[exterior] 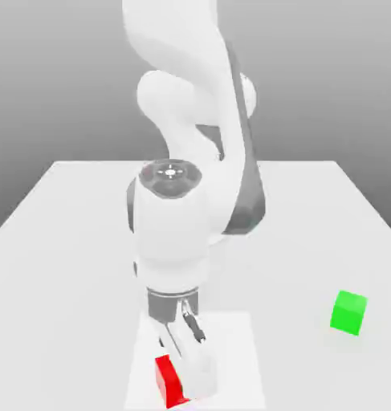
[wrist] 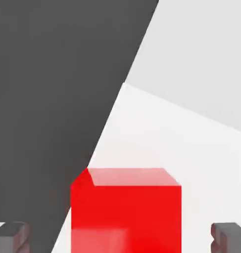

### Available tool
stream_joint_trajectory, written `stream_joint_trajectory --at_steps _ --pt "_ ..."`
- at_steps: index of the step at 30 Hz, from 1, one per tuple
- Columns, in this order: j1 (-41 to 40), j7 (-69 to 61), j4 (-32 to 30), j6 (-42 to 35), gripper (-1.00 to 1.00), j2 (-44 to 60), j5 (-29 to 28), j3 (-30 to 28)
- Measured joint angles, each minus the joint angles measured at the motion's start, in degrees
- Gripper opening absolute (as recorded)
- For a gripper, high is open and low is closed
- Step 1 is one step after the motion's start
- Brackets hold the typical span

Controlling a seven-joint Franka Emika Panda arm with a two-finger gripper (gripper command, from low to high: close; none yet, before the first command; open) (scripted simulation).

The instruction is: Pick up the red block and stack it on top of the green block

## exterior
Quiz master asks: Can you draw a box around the small green cube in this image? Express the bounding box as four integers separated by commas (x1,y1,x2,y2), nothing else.
329,289,369,337

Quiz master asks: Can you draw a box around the small red cube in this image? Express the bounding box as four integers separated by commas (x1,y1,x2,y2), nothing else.
154,354,192,409

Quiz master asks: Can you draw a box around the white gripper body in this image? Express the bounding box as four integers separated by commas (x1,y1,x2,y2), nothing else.
157,315,219,401

